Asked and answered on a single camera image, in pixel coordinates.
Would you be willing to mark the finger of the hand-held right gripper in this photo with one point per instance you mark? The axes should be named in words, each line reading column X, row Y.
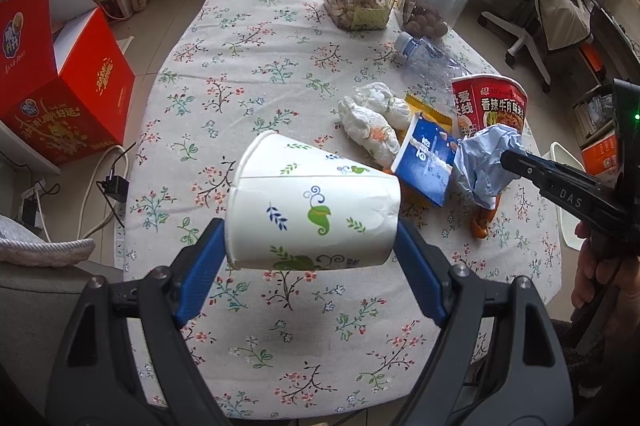
column 530, row 171

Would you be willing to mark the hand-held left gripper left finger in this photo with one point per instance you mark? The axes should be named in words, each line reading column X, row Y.
column 200, row 278

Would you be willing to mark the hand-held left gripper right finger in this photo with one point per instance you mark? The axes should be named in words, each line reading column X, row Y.
column 420, row 278

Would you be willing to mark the white trash bin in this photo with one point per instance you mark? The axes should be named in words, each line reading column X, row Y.
column 567, row 206

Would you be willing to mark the light blue paper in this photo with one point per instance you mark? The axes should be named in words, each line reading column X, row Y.
column 482, row 160

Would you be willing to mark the red instant noodle cup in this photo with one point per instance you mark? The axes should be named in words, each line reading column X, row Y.
column 492, row 105

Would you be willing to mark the yellow snack wrapper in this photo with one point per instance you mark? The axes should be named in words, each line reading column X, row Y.
column 430, row 108

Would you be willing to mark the white leaf-print paper cup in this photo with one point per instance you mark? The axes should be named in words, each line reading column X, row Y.
column 310, row 201

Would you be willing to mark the white tissue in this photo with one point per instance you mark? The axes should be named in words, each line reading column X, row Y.
column 367, row 130
column 387, row 100

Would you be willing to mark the person's right hand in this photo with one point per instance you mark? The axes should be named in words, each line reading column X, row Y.
column 587, row 276

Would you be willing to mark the orange and white cardboard box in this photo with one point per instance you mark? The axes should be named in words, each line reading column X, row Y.
column 602, row 158

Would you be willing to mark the orange plastic wrapper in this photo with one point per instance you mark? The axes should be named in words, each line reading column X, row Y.
column 485, row 221

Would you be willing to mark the blue snack packet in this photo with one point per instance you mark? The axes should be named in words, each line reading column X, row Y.
column 425, row 160

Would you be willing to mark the black power adapter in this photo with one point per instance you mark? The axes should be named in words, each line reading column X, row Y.
column 114, row 188

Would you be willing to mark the orange storage box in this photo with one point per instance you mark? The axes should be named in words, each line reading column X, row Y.
column 594, row 58

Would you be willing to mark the white office chair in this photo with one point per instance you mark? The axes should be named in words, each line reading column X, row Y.
column 520, row 30

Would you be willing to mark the crushed clear plastic bottle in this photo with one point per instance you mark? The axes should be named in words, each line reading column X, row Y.
column 430, row 58

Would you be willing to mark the grey sofa cushion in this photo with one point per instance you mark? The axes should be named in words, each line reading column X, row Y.
column 40, row 241

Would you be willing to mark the white power strip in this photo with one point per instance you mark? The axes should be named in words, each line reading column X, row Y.
column 34, row 208

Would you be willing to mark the red cardboard box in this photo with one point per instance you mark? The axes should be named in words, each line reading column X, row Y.
column 65, row 105

